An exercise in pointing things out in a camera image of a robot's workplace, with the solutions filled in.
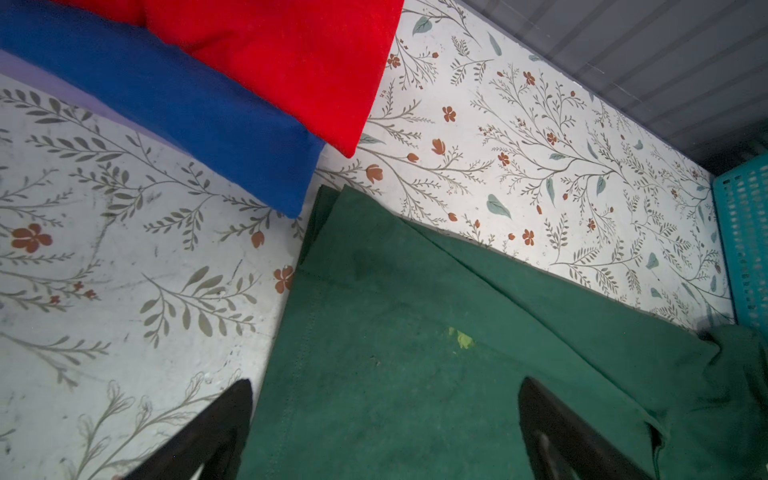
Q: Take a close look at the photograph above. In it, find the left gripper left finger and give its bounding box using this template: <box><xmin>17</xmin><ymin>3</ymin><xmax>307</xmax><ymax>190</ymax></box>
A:
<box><xmin>125</xmin><ymin>379</ymin><xmax>253</xmax><ymax>480</ymax></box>

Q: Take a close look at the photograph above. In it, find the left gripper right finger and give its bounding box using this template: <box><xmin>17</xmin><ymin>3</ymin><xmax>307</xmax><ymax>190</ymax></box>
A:
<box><xmin>518</xmin><ymin>377</ymin><xmax>649</xmax><ymax>480</ymax></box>

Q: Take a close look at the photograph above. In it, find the lavender folded t-shirt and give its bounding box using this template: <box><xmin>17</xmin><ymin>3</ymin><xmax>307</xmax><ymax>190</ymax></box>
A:
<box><xmin>1</xmin><ymin>50</ymin><xmax>187</xmax><ymax>154</ymax></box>

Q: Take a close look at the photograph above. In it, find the blue folded t-shirt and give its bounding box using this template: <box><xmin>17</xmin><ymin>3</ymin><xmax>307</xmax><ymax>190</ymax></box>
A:
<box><xmin>1</xmin><ymin>1</ymin><xmax>325</xmax><ymax>218</ymax></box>

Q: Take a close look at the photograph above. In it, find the green t-shirt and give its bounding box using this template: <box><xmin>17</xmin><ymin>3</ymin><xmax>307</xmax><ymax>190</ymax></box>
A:
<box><xmin>239</xmin><ymin>187</ymin><xmax>767</xmax><ymax>479</ymax></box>

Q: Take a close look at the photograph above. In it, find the teal plastic laundry basket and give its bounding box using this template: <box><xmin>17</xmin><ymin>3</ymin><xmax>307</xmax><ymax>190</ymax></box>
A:
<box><xmin>712</xmin><ymin>154</ymin><xmax>767</xmax><ymax>335</ymax></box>

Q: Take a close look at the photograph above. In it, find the red folded t-shirt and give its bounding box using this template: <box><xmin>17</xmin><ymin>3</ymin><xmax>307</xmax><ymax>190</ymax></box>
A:
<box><xmin>71</xmin><ymin>0</ymin><xmax>403</xmax><ymax>158</ymax></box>

